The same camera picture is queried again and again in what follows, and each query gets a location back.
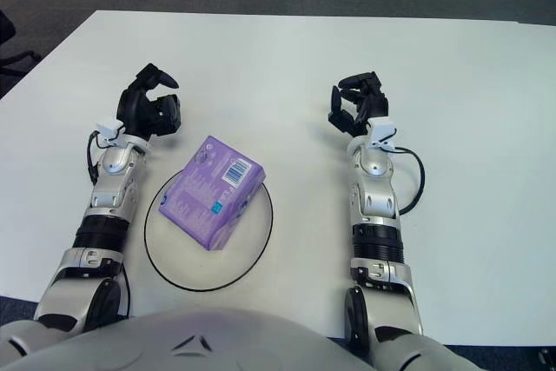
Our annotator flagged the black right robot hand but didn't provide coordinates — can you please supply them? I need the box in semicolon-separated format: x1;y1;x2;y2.
328;70;390;140

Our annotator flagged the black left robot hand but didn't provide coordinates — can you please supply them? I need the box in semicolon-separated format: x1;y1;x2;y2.
116;63;182;142

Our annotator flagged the purple tissue paper pack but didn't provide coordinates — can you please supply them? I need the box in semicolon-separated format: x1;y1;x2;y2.
158;135;267;253

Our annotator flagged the white plate with black rim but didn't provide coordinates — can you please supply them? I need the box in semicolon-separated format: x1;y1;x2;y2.
143;169;275;292

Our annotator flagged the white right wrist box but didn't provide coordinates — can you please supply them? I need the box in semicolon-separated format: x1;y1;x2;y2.
367;118;399;153

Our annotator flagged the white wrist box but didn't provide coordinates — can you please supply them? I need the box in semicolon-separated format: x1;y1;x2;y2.
367;118;399;153
95;121;125;149

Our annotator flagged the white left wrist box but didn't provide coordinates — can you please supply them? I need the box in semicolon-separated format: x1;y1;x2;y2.
95;121;125;149

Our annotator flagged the black office chair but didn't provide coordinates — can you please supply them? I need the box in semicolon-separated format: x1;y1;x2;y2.
0;10;43;79

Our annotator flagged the grey robot torso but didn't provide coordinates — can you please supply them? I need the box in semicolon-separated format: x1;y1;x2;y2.
0;306;474;371

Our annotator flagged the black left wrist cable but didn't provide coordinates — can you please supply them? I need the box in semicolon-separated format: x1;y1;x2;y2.
86;129;103;185

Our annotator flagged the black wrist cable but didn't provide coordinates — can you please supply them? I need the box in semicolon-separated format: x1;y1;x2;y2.
388;147;426;216
86;129;103;185

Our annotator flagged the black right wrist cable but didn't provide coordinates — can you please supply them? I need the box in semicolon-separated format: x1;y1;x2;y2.
388;147;426;216

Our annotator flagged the thin black elbow cable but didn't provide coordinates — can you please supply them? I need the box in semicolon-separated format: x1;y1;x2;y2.
119;266;131;318

